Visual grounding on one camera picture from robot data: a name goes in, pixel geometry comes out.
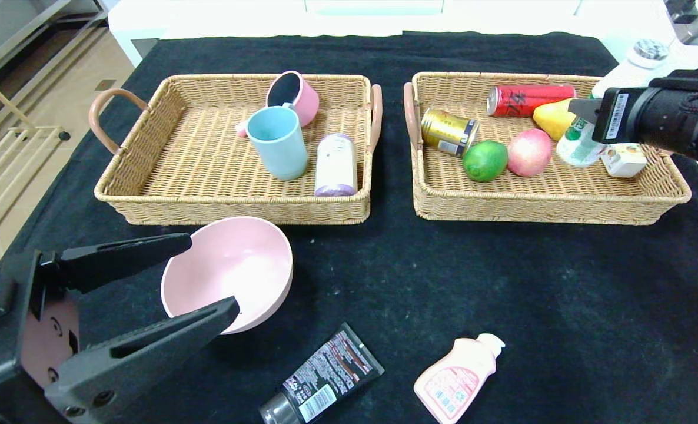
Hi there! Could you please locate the gray metal shelf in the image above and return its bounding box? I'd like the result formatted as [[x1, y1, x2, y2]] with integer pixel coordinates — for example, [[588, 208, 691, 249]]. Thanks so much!
[[0, 0, 109, 80]]

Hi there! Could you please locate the pink bowl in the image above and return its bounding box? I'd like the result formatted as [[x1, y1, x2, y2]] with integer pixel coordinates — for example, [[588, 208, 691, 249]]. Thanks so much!
[[161, 216, 294, 335]]

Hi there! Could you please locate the red peach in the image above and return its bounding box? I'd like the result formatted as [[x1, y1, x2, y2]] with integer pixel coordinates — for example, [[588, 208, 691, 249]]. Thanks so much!
[[507, 128, 553, 177]]

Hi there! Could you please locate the black tablecloth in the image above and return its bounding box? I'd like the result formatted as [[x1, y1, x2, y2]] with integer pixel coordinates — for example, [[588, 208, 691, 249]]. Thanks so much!
[[0, 31, 698, 424]]

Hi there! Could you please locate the red soda can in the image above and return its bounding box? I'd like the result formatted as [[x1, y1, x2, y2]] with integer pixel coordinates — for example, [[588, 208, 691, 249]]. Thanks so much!
[[486, 84, 576, 117]]

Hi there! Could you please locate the green lime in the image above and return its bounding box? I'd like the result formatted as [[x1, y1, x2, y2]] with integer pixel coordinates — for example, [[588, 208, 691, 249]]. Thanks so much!
[[462, 140, 509, 182]]

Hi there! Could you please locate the wicker basket with handles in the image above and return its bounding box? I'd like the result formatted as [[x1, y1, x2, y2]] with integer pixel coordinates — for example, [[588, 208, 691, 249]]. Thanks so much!
[[88, 74, 383, 226], [403, 72, 692, 226]]

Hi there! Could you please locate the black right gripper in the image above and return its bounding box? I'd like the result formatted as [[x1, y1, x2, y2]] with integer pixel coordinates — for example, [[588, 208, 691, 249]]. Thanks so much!
[[567, 87, 698, 155]]

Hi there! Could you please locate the gold drink can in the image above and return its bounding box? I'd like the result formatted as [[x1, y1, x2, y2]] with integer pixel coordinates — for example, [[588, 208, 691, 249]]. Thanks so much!
[[421, 109, 480, 158]]

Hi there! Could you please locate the white bottle with purple base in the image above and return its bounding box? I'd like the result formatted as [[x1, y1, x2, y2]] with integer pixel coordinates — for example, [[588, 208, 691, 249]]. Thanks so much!
[[314, 134, 358, 197]]

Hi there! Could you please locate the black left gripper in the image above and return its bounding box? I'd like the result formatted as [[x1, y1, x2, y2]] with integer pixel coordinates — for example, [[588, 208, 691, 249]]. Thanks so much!
[[0, 233, 241, 424]]

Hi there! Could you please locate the small white carton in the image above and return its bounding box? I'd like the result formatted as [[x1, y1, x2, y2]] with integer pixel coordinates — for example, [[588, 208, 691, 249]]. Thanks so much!
[[599, 143, 648, 178]]

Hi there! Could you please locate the black cosmetic tube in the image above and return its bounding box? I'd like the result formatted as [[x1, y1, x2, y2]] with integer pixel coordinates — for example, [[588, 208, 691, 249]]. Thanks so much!
[[259, 323, 385, 424]]

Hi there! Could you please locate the pink lotion bottle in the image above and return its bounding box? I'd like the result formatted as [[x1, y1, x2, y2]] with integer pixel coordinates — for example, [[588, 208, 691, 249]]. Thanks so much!
[[413, 333, 506, 424]]

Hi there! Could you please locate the pink mug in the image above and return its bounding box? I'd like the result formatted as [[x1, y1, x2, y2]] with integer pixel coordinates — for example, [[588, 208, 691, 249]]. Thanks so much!
[[235, 71, 320, 138]]

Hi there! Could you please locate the teal plastic cup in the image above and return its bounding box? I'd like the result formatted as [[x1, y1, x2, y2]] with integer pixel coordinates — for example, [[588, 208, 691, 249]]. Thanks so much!
[[246, 106, 308, 181]]

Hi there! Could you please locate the white table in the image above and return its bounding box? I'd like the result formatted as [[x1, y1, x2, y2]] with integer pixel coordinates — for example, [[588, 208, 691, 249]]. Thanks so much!
[[109, 0, 597, 68]]

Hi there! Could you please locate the yellow pear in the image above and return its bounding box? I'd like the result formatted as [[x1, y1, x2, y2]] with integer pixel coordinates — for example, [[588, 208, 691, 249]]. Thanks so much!
[[533, 98, 579, 141]]

